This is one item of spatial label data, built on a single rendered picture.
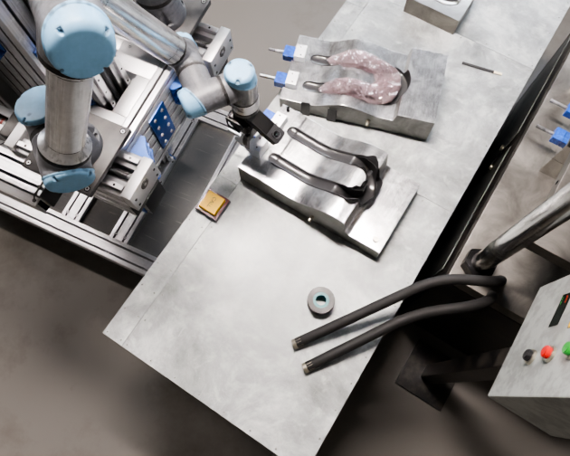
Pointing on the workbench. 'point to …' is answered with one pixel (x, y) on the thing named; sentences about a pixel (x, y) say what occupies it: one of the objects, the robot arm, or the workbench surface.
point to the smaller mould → (440, 12)
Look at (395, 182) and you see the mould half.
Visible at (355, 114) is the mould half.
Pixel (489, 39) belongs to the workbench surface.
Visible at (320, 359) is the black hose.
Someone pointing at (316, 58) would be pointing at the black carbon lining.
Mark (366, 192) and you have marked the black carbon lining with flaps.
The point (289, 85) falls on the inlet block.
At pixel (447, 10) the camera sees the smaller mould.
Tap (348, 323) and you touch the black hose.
